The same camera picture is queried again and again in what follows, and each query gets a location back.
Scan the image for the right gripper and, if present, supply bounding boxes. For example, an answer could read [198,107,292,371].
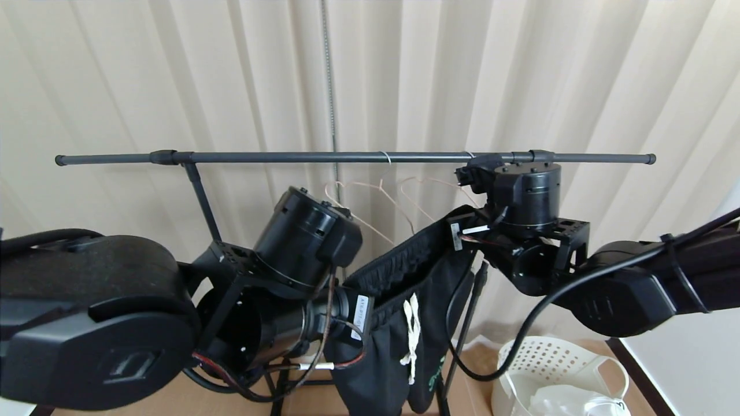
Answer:
[446,205,509,258]

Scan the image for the beige curtain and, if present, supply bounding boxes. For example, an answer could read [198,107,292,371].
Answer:
[0,0,740,370]

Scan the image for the black clothes rack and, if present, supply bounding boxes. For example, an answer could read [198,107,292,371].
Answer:
[55,150,657,416]

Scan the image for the white laundry basket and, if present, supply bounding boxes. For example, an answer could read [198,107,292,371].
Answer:
[491,336,631,416]

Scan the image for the black shorts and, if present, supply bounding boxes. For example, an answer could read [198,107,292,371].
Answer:
[324,205,480,416]

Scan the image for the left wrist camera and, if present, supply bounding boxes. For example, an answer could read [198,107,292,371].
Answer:
[315,203,364,271]

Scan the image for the pink clothes hanger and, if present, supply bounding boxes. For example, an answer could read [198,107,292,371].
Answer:
[325,151,418,246]
[398,151,482,225]

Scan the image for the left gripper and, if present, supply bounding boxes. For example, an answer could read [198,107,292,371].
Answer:
[304,286,376,353]

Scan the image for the white garment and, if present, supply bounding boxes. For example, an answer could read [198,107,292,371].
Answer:
[527,384,632,416]

